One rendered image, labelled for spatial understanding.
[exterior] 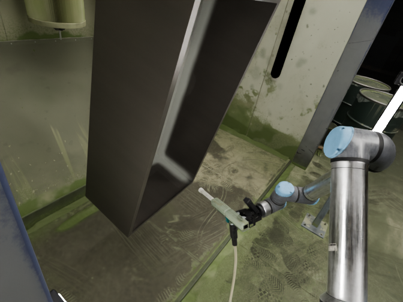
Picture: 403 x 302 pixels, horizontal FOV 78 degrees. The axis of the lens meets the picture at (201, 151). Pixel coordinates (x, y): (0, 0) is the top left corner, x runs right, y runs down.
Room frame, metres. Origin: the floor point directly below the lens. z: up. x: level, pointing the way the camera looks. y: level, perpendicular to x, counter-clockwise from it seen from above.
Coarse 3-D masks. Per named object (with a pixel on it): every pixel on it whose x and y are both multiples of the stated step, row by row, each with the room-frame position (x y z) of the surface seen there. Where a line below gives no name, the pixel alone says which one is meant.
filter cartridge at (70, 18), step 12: (24, 0) 1.59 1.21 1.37; (36, 0) 1.53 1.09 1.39; (48, 0) 1.56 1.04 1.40; (60, 0) 1.59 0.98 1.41; (72, 0) 1.64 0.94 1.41; (36, 12) 1.55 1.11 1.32; (48, 12) 1.55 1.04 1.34; (60, 12) 1.59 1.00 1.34; (72, 12) 1.63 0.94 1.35; (84, 12) 1.76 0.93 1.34; (36, 24) 1.54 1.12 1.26; (48, 24) 1.54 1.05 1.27; (60, 24) 1.57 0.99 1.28; (72, 24) 1.62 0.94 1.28; (84, 24) 1.72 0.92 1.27; (60, 36) 1.70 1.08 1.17
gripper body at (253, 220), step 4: (260, 208) 1.00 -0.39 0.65; (244, 212) 0.97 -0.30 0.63; (248, 212) 0.97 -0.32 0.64; (252, 212) 0.97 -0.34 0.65; (260, 212) 0.99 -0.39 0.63; (252, 216) 0.95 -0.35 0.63; (256, 216) 0.98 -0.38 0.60; (260, 216) 0.99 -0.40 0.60; (252, 220) 0.94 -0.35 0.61; (256, 220) 0.97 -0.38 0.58; (260, 220) 0.99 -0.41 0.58
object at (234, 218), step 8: (200, 192) 1.18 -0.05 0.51; (216, 200) 1.04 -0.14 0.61; (216, 208) 0.99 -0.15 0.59; (224, 208) 0.96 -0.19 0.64; (224, 216) 0.93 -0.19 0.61; (232, 216) 0.88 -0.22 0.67; (240, 216) 0.86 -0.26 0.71; (240, 224) 0.82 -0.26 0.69; (248, 224) 0.84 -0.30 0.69; (232, 232) 0.88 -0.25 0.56; (232, 240) 0.87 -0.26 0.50
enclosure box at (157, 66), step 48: (96, 0) 0.85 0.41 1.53; (144, 0) 0.76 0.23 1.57; (192, 0) 0.68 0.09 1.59; (240, 0) 1.29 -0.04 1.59; (96, 48) 0.86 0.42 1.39; (144, 48) 0.75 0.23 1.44; (192, 48) 1.39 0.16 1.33; (240, 48) 1.26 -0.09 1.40; (96, 96) 0.87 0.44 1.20; (144, 96) 0.75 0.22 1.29; (192, 96) 1.37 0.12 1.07; (96, 144) 0.88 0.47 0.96; (144, 144) 0.75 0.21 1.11; (192, 144) 1.34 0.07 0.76; (96, 192) 0.90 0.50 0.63; (144, 192) 1.10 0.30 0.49
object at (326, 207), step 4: (328, 200) 1.57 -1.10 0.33; (324, 204) 1.58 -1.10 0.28; (328, 204) 1.56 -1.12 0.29; (324, 208) 1.57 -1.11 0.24; (328, 208) 1.56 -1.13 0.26; (320, 212) 1.57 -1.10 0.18; (324, 212) 1.56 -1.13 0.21; (316, 216) 1.61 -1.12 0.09; (320, 216) 1.56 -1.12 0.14; (316, 220) 1.57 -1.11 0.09; (320, 220) 1.56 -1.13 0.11; (312, 224) 1.57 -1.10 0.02; (316, 224) 1.56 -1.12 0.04
